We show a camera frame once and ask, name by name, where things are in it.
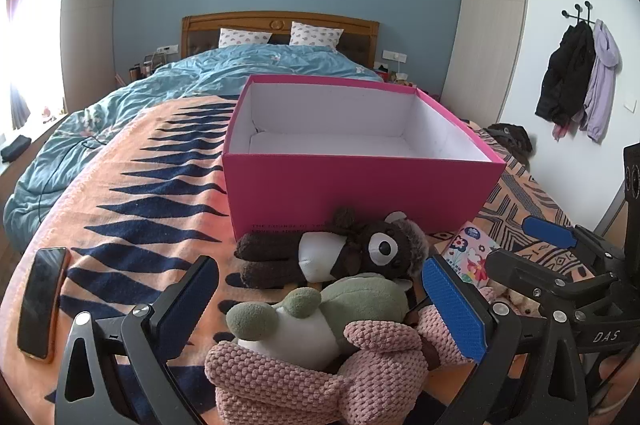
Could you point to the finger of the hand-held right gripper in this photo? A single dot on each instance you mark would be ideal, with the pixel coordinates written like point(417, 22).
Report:
point(515, 267)
point(547, 230)

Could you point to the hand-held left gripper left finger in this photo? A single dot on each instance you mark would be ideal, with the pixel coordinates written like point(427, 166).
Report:
point(190, 300)

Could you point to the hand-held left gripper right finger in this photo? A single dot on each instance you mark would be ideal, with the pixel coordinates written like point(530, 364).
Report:
point(455, 310)

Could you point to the green plush toy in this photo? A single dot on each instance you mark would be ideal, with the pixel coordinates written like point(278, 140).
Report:
point(365, 300)

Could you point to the pink knitted plush toy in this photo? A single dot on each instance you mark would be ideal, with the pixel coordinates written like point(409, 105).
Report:
point(270, 375)

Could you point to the brown plush toy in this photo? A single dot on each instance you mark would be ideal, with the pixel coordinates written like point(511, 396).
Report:
point(360, 250)

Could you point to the pink cardboard box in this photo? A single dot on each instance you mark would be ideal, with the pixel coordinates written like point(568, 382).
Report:
point(350, 190)

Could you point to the floral tissue packet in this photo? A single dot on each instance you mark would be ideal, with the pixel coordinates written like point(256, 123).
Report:
point(472, 250)

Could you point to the small pink cloth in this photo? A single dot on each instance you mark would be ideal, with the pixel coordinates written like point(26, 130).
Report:
point(560, 131)

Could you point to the dark clothes heap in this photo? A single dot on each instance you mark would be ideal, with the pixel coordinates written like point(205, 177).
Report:
point(510, 137)

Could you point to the smartphone with orange case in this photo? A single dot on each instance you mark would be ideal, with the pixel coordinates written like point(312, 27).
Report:
point(42, 300)

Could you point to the black jacket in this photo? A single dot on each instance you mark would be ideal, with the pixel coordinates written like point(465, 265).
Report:
point(565, 75)

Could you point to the lilac hoodie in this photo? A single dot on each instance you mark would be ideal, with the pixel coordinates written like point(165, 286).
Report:
point(602, 75)

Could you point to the beige wardrobe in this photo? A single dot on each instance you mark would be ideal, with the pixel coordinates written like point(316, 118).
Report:
point(495, 30)

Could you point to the blue floral duvet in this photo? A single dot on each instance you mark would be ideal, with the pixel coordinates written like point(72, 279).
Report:
point(150, 90)

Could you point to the nightstand clutter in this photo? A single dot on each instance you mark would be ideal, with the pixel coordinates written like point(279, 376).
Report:
point(395, 72)

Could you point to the black pouch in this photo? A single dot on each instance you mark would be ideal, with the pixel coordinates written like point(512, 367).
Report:
point(15, 147)

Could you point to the small pink ornament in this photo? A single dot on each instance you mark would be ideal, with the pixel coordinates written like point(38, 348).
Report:
point(48, 113)

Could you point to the grey curtain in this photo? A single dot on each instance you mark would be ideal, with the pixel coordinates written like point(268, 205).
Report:
point(19, 105)

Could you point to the white patterned pillow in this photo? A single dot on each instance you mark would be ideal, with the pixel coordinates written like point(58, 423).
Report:
point(315, 35)
point(240, 37)

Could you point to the bright window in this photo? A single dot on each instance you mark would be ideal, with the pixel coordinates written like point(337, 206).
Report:
point(45, 55)

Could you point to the wooden bed headboard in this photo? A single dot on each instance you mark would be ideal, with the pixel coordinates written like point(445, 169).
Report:
point(280, 24)

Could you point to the white wall switch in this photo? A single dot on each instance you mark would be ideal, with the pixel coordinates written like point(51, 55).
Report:
point(631, 105)

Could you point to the black wall coat rack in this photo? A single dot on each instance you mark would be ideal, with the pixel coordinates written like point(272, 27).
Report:
point(579, 12)

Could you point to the white wall socket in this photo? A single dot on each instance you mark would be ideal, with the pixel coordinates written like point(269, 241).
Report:
point(393, 55)
point(167, 49)

